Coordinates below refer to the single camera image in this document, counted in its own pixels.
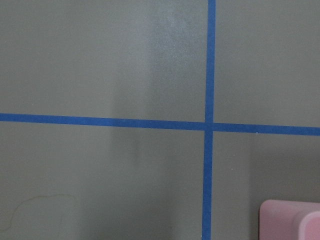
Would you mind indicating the pink plastic bin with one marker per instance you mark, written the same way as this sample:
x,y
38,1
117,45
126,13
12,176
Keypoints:
x,y
289,220

